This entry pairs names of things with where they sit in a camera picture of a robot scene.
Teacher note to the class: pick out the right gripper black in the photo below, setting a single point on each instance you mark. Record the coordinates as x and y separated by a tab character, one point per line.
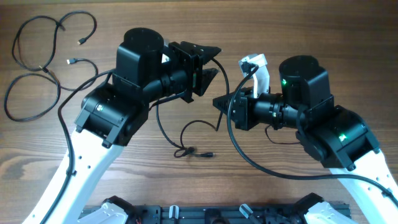
244	114

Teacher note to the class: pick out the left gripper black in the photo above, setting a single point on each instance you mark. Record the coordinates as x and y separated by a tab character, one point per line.
193	60

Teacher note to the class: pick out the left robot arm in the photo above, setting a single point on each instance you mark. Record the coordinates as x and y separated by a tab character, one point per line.
148	72

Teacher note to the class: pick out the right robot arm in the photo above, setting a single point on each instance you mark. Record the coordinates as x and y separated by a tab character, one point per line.
339	139

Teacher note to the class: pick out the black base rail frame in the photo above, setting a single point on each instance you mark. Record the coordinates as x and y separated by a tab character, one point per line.
116	210

